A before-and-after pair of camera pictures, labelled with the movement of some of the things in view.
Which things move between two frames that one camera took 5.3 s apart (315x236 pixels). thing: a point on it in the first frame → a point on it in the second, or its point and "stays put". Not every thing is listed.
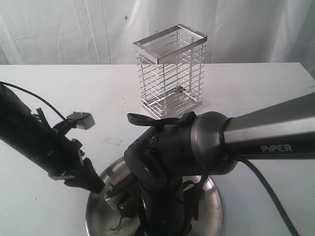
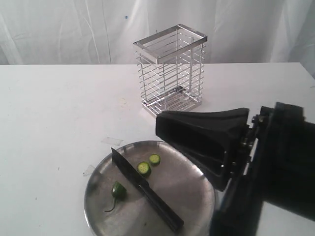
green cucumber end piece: x=128 y=208 → x=118 y=191
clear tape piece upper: x=111 y=140 stays put
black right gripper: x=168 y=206 → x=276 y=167
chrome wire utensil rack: x=171 y=65 stays put
